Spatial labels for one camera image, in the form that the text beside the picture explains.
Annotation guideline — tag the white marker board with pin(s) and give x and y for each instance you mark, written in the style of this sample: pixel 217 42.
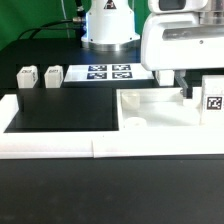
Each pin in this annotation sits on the white marker board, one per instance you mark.
pixel 107 72

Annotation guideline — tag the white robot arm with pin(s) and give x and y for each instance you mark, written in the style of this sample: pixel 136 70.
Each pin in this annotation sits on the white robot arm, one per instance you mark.
pixel 182 35

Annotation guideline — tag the white square tabletop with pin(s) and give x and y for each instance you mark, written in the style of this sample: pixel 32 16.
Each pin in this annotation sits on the white square tabletop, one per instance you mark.
pixel 157 107

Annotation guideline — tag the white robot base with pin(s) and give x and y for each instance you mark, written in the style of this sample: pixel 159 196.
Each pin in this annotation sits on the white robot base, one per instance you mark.
pixel 110 26

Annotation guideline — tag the white U-shaped obstacle fence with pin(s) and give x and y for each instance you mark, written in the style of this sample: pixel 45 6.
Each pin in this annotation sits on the white U-shaped obstacle fence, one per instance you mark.
pixel 154 141

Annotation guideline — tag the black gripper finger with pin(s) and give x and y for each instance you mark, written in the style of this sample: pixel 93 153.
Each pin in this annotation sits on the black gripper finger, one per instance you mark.
pixel 180 79

